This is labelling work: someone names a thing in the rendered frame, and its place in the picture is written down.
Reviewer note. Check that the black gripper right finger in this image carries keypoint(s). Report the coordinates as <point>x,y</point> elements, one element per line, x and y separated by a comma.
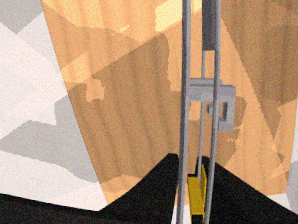
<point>235,202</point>

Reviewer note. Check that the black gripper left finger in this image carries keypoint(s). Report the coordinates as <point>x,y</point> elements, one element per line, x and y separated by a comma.
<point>150,201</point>

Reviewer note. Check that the light brown wooden board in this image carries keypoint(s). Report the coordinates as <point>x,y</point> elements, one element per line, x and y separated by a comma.
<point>121,65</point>

